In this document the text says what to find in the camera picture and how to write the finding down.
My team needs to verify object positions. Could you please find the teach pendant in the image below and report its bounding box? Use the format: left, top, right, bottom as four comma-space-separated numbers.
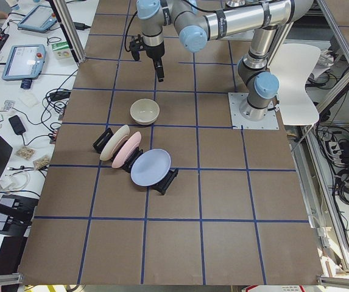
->
18, 5, 57, 33
2, 44, 46, 81

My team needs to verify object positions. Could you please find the pink plate in rack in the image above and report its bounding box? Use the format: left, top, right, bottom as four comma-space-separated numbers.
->
111, 131, 141, 169

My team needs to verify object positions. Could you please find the lavender plate in rack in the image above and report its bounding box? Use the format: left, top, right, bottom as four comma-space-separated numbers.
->
131, 149, 171, 187

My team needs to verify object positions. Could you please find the far teach pendant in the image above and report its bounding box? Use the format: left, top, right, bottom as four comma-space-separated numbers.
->
18, 5, 57, 33

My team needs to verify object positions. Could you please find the near teach pendant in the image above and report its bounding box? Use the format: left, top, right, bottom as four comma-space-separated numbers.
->
2, 44, 46, 81

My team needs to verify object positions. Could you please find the cream plate in rack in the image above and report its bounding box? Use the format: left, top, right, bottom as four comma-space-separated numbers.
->
100, 125, 130, 161

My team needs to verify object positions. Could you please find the black power adapter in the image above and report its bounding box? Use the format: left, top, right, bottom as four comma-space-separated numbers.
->
9, 115, 26, 135

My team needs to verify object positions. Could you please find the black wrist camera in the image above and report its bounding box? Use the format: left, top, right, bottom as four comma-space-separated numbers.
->
129, 34, 145, 61

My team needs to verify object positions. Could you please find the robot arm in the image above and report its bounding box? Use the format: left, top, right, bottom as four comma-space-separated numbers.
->
129, 0, 312, 121

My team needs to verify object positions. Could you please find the green white box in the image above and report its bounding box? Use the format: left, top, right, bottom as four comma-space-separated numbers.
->
51, 41, 72, 60

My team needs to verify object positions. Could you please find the black dish rack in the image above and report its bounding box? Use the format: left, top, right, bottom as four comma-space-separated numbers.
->
93, 128, 179, 195

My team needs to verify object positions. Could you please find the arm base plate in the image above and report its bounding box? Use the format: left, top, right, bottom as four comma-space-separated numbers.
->
228, 92, 279, 131

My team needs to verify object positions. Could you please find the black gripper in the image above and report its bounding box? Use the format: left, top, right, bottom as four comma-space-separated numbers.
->
143, 35, 165, 82

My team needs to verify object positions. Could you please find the white chair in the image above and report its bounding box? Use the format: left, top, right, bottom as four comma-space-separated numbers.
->
269, 43, 320, 126

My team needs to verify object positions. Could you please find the white ceramic bowl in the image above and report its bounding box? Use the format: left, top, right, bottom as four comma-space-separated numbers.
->
130, 99, 160, 125

